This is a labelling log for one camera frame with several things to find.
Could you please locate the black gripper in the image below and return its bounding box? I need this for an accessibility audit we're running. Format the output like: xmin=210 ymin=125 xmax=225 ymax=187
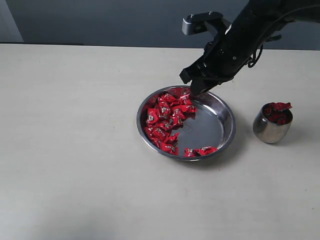
xmin=179 ymin=32 xmax=253 ymax=96

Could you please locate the red candy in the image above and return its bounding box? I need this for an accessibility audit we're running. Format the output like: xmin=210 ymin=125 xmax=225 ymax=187
xmin=160 ymin=93 xmax=177 ymax=104
xmin=270 ymin=102 xmax=292 ymax=112
xmin=184 ymin=148 xmax=196 ymax=158
xmin=146 ymin=108 xmax=159 ymax=127
xmin=194 ymin=146 xmax=218 ymax=156
xmin=263 ymin=108 xmax=290 ymax=125

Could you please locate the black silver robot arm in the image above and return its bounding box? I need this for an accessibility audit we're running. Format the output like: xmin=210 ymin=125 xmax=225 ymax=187
xmin=179 ymin=0 xmax=320 ymax=96

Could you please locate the steel cup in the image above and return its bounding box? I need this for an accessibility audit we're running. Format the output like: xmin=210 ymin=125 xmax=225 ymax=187
xmin=252 ymin=102 xmax=293 ymax=144

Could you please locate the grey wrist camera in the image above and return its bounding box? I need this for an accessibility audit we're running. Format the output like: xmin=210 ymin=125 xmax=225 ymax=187
xmin=182 ymin=11 xmax=231 ymax=36

